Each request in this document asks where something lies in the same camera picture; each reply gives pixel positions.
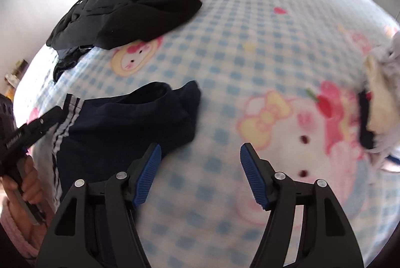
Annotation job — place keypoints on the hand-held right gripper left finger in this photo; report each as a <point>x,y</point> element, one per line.
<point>147,175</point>

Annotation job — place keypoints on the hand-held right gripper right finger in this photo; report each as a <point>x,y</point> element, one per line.
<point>253,177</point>

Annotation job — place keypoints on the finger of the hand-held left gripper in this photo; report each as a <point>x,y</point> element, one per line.
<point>47,122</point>

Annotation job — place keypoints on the navy white-striped garment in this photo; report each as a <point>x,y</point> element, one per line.
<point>125,121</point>

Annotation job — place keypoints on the person's left hand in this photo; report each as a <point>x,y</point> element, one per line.
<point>32,186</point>

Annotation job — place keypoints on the cluttered side table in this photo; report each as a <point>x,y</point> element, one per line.
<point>15,77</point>

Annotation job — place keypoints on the dark grey garment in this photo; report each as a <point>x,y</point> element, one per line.
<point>67,64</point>

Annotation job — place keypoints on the printed checked blanket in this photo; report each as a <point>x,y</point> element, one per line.
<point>250,67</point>

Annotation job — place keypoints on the black garment pile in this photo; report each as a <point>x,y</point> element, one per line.
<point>131,8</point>

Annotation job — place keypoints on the cream garment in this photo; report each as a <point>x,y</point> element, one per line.
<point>379,99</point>

